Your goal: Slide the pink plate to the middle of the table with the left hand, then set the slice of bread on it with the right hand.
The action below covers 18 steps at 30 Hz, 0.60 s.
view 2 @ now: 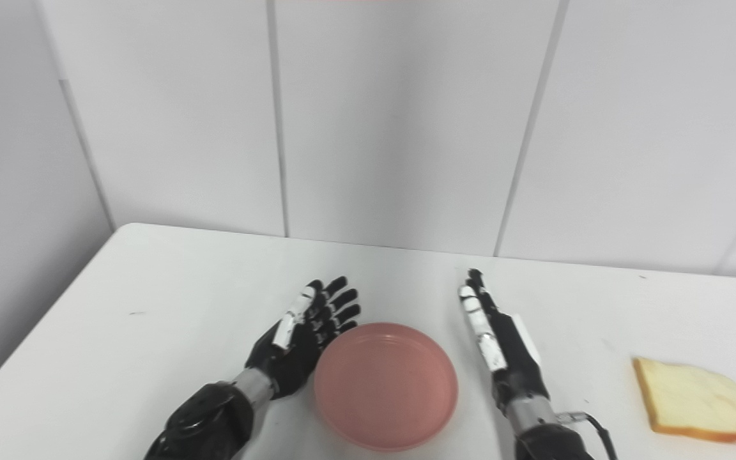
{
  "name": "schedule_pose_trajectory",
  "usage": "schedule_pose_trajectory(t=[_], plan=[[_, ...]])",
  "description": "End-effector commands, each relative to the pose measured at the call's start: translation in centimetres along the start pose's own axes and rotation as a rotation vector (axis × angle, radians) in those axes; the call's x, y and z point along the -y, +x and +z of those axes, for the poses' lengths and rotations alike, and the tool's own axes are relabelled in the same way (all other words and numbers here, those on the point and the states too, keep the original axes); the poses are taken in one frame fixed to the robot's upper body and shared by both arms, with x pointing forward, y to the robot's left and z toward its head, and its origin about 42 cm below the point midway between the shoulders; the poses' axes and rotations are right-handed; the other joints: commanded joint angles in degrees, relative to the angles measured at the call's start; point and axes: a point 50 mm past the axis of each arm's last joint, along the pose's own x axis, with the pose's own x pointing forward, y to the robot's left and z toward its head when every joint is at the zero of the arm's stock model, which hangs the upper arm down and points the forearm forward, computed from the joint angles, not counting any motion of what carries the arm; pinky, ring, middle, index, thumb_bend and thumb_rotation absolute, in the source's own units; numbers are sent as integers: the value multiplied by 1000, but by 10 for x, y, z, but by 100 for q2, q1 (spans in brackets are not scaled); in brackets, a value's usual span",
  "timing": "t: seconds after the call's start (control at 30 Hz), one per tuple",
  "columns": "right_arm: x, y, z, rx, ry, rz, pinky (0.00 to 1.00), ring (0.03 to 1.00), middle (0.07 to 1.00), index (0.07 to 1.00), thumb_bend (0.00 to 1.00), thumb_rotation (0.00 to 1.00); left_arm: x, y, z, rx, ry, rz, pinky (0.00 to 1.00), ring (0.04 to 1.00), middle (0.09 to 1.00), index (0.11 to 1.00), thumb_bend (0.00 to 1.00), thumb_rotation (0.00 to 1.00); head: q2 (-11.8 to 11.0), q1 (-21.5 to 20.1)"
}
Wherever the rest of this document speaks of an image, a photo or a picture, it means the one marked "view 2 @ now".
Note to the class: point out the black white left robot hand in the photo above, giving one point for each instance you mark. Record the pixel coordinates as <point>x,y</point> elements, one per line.
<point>294,361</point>

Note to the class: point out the pink round plate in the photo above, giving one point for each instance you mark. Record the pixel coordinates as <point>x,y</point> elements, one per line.
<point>386,386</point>

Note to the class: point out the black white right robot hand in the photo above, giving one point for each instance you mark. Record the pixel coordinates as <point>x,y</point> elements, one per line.
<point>515,364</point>

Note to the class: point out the slice of white bread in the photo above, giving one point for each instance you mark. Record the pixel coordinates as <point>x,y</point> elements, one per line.
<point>694,399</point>

